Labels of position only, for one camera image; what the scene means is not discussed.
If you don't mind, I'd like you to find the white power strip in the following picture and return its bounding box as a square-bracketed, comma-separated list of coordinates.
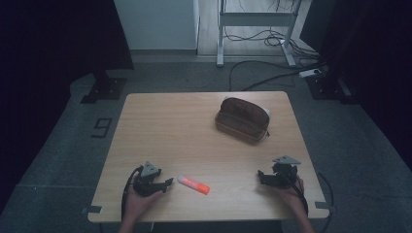
[297, 68, 323, 79]

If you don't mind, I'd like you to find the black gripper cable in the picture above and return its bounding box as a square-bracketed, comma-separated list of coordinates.
[285, 171, 309, 216]
[120, 165, 144, 221]

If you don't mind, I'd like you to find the person's left hand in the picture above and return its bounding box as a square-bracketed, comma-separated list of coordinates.
[124, 174, 166, 221]

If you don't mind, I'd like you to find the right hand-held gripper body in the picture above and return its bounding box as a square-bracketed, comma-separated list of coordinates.
[267, 154, 302, 190]

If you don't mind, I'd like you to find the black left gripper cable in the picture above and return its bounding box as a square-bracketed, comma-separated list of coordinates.
[120, 165, 144, 221]

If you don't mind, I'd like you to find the white desk frame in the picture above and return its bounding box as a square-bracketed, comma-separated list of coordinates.
[216, 0, 304, 68]

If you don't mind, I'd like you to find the black cable beside table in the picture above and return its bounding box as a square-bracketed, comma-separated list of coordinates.
[316, 171, 336, 233]

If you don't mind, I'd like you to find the person's right hand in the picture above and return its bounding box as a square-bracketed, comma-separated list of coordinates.
[274, 177, 307, 216]

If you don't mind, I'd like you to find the orange and white pen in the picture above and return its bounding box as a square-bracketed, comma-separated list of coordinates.
[177, 175, 211, 196]

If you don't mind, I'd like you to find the black stand base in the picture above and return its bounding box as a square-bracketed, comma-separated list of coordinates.
[80, 69, 127, 105]
[305, 72, 358, 105]

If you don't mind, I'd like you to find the brown pencil case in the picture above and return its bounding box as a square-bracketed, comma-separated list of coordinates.
[214, 95, 272, 146]

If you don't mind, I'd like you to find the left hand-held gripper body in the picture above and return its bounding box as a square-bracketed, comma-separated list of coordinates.
[131, 160, 163, 198]

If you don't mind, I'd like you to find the dark curtain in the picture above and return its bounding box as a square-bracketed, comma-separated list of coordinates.
[0, 0, 135, 215]
[298, 0, 412, 173]

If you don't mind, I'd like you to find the tangle of black floor cables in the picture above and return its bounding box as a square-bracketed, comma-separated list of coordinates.
[223, 26, 321, 60]

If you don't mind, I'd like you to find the long black floor cable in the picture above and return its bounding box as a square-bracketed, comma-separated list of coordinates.
[227, 59, 327, 92]

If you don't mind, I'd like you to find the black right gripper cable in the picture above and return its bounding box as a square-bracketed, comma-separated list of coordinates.
[285, 171, 309, 216]

